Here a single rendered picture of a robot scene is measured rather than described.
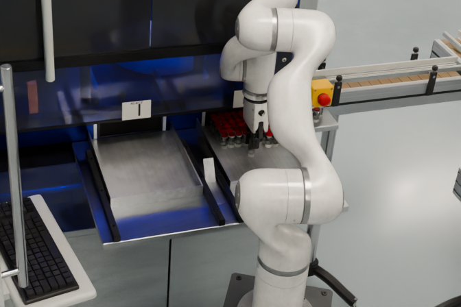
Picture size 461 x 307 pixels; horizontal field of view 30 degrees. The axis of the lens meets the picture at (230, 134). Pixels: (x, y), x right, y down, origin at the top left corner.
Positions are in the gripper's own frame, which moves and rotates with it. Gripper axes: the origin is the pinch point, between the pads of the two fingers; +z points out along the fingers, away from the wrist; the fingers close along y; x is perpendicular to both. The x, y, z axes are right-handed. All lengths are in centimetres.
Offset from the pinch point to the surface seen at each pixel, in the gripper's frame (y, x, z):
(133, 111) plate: 10.6, 33.7, -7.9
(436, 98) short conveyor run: 22, -77, 7
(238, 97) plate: 10.6, 1.5, -8.7
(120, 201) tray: -15.3, 43.1, 3.7
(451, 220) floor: 51, -121, 94
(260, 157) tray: -1.7, -2.4, 5.6
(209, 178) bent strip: -9.5, 16.0, 4.7
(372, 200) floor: 73, -93, 94
